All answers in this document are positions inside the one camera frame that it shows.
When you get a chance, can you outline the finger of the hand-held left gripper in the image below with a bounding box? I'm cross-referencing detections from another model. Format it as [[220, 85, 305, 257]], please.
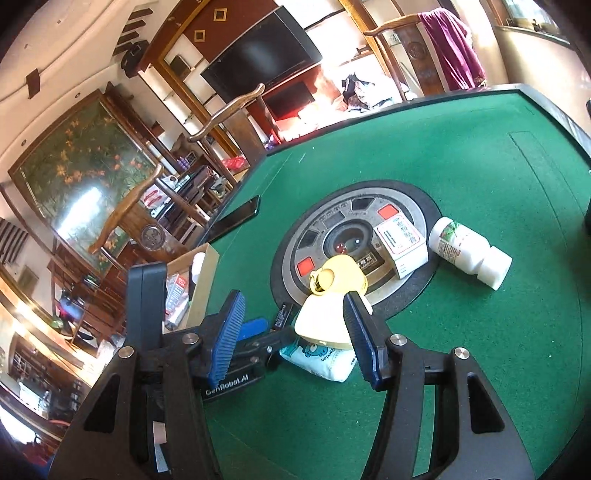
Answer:
[[257, 302, 298, 366], [238, 318, 269, 343]]

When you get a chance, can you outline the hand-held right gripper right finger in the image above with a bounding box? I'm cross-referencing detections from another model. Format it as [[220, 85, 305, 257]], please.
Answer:
[[342, 292, 539, 480]]

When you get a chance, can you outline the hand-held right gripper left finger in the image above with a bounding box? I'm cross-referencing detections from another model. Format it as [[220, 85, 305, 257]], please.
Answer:
[[48, 290, 247, 480]]

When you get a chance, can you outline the pale yellow plastic case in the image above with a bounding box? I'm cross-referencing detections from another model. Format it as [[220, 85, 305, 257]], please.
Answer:
[[294, 288, 374, 348]]

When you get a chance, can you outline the tissue pack cartoon print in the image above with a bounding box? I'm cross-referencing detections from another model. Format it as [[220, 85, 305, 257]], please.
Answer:
[[279, 335, 360, 384]]

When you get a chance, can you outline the cardboard box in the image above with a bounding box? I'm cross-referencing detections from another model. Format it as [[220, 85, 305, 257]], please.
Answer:
[[163, 242, 221, 330]]

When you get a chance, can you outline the yellow round case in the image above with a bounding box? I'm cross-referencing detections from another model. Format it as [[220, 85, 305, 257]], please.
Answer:
[[308, 256, 369, 296]]

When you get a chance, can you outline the small white medicine box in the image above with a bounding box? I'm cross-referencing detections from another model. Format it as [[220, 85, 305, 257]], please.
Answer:
[[372, 217, 429, 279]]

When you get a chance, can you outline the white bottle green label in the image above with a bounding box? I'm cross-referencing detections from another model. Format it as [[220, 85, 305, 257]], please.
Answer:
[[427, 217, 513, 291]]

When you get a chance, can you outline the red and grey carton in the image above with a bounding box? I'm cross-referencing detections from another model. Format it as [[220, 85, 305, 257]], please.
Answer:
[[165, 272, 192, 324]]

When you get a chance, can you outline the round table control panel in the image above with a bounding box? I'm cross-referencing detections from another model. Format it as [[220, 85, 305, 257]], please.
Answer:
[[270, 179, 446, 319]]

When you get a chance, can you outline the black phone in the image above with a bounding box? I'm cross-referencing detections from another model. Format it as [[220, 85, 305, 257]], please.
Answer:
[[205, 195, 262, 243]]

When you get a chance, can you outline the wooden chair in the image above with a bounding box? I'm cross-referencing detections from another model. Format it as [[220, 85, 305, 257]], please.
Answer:
[[88, 161, 213, 259], [187, 83, 278, 185], [362, 11, 444, 100]]

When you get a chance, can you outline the wooden tv cabinet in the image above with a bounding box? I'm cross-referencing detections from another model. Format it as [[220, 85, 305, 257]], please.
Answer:
[[259, 65, 342, 144]]

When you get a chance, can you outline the framed floral painting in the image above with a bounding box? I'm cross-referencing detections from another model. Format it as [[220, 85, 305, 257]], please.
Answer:
[[9, 90, 160, 273]]

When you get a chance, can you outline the dark clothes pile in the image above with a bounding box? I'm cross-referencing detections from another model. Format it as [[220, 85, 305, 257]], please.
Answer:
[[342, 71, 398, 112]]

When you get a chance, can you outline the black television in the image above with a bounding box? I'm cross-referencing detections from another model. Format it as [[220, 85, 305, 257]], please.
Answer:
[[199, 4, 324, 100]]

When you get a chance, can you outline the maroon cloth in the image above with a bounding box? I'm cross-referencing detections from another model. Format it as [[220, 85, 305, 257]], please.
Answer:
[[418, 7, 488, 90]]

